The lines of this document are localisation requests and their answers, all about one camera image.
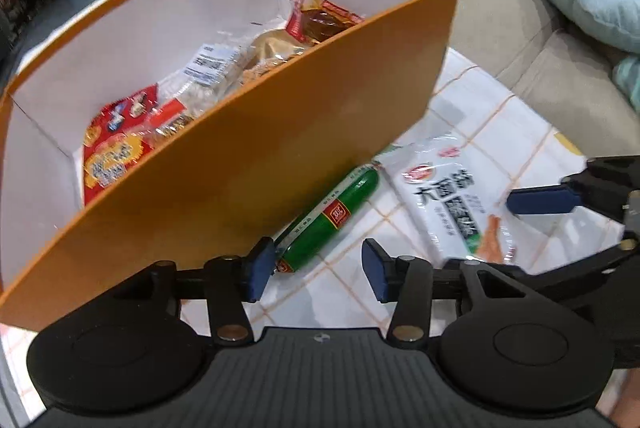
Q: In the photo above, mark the small red snack packet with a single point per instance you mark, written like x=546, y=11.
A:
x=298, y=2

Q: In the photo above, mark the beige sofa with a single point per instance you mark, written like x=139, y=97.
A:
x=500, y=32

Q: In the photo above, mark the person's right forearm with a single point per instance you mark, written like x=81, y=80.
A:
x=630, y=403

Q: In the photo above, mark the green sausage stick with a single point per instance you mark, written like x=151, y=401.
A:
x=330, y=213

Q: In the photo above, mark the red-brown snack packet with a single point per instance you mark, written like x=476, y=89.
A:
x=325, y=22

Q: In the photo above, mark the orange cardboard box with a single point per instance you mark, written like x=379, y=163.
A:
x=250, y=167

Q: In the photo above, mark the white snack packet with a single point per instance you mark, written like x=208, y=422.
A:
x=450, y=203

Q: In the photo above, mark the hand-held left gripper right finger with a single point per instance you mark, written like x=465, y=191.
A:
x=375, y=270

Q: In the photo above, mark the tan snack packet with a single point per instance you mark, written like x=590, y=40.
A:
x=272, y=42

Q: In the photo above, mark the clear packet of orange snacks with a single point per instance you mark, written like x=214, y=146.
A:
x=260, y=68

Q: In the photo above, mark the teal cushion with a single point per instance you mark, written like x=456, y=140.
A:
x=630, y=80

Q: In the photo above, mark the large red snack packet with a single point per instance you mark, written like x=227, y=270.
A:
x=115, y=152

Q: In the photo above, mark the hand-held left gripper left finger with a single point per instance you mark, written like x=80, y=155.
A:
x=260, y=270

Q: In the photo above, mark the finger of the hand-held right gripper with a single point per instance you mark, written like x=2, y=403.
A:
x=610, y=253
x=540, y=200

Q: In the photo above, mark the clear packet of white balls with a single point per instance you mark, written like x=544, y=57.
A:
x=210, y=82

